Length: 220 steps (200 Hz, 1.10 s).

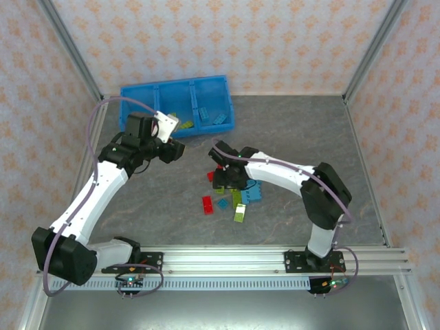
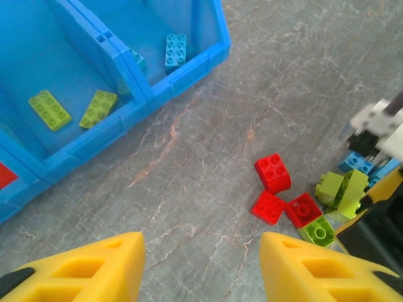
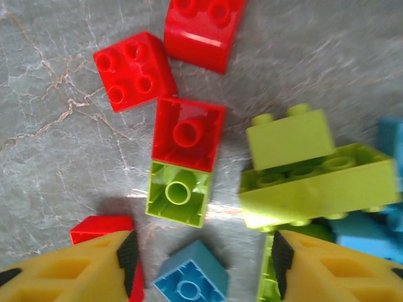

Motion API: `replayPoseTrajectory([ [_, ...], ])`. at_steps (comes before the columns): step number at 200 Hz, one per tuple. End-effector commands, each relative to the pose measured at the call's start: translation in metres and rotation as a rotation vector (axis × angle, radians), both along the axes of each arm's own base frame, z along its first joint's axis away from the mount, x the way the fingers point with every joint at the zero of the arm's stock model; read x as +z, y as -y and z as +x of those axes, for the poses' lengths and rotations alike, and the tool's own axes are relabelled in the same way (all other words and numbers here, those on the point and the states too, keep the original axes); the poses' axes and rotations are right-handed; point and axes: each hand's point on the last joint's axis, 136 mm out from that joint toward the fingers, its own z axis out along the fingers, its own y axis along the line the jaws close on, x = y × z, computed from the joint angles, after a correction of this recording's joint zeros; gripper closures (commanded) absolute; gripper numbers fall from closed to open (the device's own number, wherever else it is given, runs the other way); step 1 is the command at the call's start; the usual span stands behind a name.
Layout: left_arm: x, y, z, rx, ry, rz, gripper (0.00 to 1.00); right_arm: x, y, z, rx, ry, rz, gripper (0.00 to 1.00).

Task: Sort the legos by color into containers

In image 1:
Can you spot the aluminium frame post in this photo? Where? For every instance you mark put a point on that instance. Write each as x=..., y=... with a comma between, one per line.
x=70, y=48
x=376, y=48

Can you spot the small teal lego brick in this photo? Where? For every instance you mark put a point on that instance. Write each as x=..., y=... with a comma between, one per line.
x=222, y=203

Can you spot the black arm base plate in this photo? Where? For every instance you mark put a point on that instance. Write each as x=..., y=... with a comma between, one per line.
x=295, y=261
x=153, y=261

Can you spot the small circuit board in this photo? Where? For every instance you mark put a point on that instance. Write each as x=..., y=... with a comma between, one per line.
x=331, y=283
x=130, y=280

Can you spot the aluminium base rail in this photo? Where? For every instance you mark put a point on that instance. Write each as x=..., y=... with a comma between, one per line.
x=223, y=261

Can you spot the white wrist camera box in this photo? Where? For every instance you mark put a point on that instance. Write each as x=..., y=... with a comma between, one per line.
x=166, y=125

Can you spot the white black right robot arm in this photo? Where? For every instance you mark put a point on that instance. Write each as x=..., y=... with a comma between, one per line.
x=285, y=173

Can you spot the blue lego brick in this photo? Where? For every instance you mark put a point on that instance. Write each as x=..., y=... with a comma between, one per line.
x=257, y=192
x=246, y=197

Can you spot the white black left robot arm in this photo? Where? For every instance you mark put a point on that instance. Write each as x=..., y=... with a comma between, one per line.
x=103, y=185

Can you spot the blue plastic bin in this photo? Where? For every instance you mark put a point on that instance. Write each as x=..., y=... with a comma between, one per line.
x=175, y=98
x=137, y=103
x=213, y=96

